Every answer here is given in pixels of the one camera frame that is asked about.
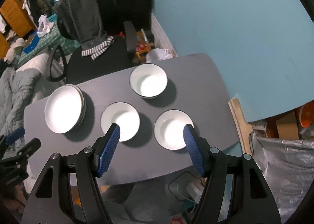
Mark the white bowl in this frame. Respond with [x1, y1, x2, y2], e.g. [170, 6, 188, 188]
[153, 109, 194, 151]
[100, 102, 140, 142]
[129, 64, 168, 99]

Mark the white plate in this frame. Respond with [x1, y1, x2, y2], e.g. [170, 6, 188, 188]
[44, 84, 86, 134]

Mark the grey quilted comforter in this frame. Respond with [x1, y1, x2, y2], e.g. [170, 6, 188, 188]
[1, 67, 42, 135]

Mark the white plastic bag on floor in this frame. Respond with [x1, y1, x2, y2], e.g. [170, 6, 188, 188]
[146, 48, 173, 63]

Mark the black office chair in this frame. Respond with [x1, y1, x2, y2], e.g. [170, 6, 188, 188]
[45, 0, 137, 85]

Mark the silver foil bag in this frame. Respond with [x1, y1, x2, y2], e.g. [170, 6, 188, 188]
[250, 132, 313, 222]

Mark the blue flat box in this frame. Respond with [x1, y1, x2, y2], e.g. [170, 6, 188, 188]
[23, 32, 40, 54]

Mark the green checkered tablecloth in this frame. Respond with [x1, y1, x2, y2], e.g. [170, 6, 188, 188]
[17, 22, 80, 68]

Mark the white plastic bag on table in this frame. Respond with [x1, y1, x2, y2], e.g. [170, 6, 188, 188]
[37, 15, 54, 38]

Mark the wooden wardrobe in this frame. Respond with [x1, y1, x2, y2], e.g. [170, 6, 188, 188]
[0, 0, 35, 58]

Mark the dark grey hooded sweater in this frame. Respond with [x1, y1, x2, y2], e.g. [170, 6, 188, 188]
[54, 0, 114, 61]

